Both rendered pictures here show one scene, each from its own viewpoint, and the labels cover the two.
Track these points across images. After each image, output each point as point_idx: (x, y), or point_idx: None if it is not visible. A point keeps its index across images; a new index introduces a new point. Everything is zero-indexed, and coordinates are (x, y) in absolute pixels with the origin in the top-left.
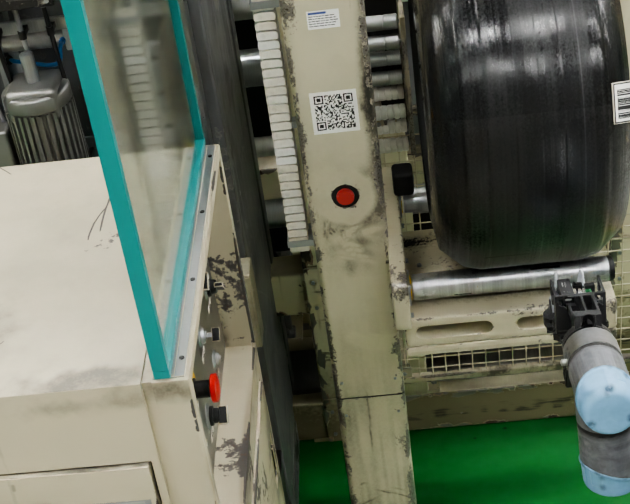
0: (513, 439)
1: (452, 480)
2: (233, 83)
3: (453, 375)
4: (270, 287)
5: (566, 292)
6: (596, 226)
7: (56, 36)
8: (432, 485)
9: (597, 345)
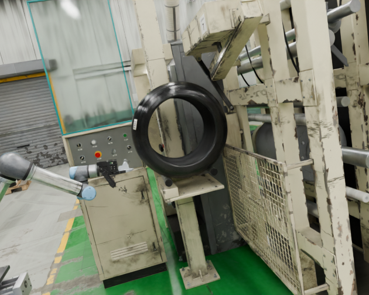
0: (270, 280)
1: (245, 273)
2: None
3: (241, 235)
4: (235, 191)
5: (109, 160)
6: (140, 158)
7: None
8: (242, 270)
9: (86, 165)
